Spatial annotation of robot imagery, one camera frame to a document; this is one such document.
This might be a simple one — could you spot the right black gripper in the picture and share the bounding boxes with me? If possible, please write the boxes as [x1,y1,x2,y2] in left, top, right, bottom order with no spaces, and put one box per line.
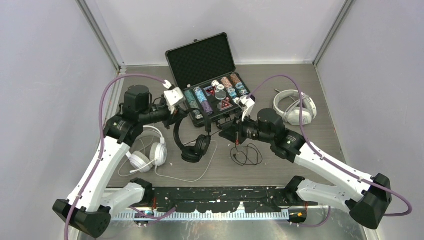
[220,111,274,145]

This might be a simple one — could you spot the large white gaming headphones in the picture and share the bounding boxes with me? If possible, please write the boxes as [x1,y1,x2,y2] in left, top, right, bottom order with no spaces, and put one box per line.
[273,89,318,126]

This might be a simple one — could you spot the black on-ear headphones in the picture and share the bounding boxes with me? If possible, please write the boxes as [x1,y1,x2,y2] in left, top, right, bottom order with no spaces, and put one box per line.
[173,107,264,167]

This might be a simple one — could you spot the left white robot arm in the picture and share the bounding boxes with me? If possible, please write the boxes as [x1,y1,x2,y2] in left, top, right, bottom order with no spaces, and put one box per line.
[52,85,185,238]

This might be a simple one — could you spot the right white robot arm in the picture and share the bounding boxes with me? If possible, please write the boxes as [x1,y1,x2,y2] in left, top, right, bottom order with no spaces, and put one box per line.
[219,108,392,230]

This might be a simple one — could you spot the small white headphones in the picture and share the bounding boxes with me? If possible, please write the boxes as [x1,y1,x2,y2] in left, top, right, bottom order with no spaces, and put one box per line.
[117,125,220,184]

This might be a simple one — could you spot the red triangle card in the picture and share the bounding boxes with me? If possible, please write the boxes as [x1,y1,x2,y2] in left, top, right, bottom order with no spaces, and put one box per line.
[203,85,216,97]
[219,100,233,111]

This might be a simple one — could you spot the round silver dealer button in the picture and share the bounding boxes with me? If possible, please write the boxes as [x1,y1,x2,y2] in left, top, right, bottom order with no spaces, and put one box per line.
[214,90,227,101]

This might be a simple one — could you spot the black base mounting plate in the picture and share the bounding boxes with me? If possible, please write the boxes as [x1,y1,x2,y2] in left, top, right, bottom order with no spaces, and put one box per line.
[132,186,306,214]

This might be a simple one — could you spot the black poker chip case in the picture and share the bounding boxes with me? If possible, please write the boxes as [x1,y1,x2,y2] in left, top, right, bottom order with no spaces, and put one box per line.
[165,32,250,129]

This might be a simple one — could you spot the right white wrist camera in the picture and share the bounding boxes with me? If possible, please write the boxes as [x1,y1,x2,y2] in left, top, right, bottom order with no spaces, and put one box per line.
[236,95,255,122]

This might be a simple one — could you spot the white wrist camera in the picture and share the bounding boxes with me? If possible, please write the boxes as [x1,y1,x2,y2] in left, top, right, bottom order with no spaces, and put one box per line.
[162,80,186,114]
[236,95,255,122]

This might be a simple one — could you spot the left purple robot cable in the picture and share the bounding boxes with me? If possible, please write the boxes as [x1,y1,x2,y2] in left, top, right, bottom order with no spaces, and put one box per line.
[63,73,176,240]

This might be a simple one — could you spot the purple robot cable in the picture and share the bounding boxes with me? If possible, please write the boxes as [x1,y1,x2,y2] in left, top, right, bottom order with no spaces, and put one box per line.
[246,74,414,228]
[63,73,176,240]

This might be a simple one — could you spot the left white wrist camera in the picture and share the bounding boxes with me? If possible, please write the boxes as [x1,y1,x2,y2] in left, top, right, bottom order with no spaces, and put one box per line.
[162,80,186,114]

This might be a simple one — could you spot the white aluminium rail strip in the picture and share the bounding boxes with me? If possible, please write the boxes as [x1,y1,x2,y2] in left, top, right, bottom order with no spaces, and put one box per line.
[112,209,290,222]

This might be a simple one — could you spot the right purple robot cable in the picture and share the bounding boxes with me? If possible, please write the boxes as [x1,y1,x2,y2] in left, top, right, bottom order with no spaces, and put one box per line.
[246,74,414,228]

